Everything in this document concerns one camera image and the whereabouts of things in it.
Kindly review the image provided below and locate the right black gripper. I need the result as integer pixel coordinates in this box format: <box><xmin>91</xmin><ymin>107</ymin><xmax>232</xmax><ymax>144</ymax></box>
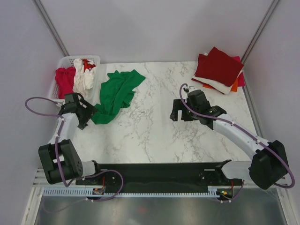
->
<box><xmin>170</xmin><ymin>99</ymin><xmax>200</xmax><ymax>121</ymax></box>

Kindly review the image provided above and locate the green t-shirt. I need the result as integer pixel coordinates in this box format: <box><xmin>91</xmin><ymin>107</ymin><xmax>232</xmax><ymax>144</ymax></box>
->
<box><xmin>91</xmin><ymin>70</ymin><xmax>145</xmax><ymax>125</ymax></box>

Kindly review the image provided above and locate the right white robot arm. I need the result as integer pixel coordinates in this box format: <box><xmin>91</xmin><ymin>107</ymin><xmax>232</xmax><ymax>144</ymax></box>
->
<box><xmin>170</xmin><ymin>90</ymin><xmax>290</xmax><ymax>190</ymax></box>

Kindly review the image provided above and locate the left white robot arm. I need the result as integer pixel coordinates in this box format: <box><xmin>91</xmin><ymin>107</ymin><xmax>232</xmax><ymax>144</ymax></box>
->
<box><xmin>38</xmin><ymin>93</ymin><xmax>103</xmax><ymax>185</ymax></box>

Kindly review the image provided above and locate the white plastic laundry basket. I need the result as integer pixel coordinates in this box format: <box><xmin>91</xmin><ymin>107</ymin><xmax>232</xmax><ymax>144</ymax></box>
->
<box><xmin>49</xmin><ymin>55</ymin><xmax>100</xmax><ymax>103</ymax></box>

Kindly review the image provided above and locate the crumpled white t-shirt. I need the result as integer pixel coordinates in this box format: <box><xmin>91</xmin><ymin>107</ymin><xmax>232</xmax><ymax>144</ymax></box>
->
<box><xmin>73</xmin><ymin>59</ymin><xmax>97</xmax><ymax>98</ymax></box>

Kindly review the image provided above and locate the crumpled red t-shirt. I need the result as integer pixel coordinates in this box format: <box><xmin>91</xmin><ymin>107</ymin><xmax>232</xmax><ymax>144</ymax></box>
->
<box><xmin>82</xmin><ymin>59</ymin><xmax>96</xmax><ymax>72</ymax></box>

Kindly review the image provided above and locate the folded white t-shirt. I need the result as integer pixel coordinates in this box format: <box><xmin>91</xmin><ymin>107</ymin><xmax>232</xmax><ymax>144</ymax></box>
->
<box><xmin>192</xmin><ymin>52</ymin><xmax>243</xmax><ymax>95</ymax></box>

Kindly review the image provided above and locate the folded dark red t-shirt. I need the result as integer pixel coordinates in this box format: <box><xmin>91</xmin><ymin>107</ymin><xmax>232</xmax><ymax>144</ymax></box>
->
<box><xmin>194</xmin><ymin>47</ymin><xmax>244</xmax><ymax>87</ymax></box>

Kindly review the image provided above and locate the folded orange t-shirt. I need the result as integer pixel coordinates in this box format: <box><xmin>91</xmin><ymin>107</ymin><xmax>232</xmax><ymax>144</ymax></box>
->
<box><xmin>203</xmin><ymin>79</ymin><xmax>238</xmax><ymax>92</ymax></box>

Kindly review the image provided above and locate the folded pink t-shirt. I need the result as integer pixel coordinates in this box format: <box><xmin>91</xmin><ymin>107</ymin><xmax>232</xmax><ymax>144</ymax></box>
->
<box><xmin>233</xmin><ymin>56</ymin><xmax>245</xmax><ymax>87</ymax></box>

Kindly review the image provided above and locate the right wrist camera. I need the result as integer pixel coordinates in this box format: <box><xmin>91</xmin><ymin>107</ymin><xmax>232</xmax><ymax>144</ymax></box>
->
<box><xmin>183</xmin><ymin>85</ymin><xmax>196</xmax><ymax>93</ymax></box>

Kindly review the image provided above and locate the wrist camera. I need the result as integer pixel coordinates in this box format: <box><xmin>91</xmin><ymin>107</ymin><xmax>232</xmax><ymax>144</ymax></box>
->
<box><xmin>183</xmin><ymin>85</ymin><xmax>196</xmax><ymax>93</ymax></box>
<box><xmin>64</xmin><ymin>92</ymin><xmax>81</xmax><ymax>104</ymax></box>

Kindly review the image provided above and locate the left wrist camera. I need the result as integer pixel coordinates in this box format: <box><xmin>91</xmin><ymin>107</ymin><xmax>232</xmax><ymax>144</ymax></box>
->
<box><xmin>64</xmin><ymin>92</ymin><xmax>81</xmax><ymax>104</ymax></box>

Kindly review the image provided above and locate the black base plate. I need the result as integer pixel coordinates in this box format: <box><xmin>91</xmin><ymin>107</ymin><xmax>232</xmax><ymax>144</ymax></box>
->
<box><xmin>76</xmin><ymin>162</ymin><xmax>242</xmax><ymax>192</ymax></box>

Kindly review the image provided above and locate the white slotted cable duct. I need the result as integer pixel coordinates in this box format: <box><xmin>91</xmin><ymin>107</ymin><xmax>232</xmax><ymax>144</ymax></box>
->
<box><xmin>43</xmin><ymin>186</ymin><xmax>233</xmax><ymax>198</ymax></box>

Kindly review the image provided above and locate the left aluminium corner post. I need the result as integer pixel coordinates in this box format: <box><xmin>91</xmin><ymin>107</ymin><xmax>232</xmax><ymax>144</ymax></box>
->
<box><xmin>32</xmin><ymin>0</ymin><xmax>70</xmax><ymax>56</ymax></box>

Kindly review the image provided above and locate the aluminium corner post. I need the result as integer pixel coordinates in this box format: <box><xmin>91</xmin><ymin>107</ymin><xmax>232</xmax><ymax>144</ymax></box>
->
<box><xmin>32</xmin><ymin>0</ymin><xmax>70</xmax><ymax>56</ymax></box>
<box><xmin>241</xmin><ymin>0</ymin><xmax>281</xmax><ymax>64</ymax></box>

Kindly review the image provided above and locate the right aluminium corner post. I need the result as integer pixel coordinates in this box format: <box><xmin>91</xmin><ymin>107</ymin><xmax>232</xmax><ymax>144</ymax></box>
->
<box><xmin>241</xmin><ymin>0</ymin><xmax>281</xmax><ymax>64</ymax></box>

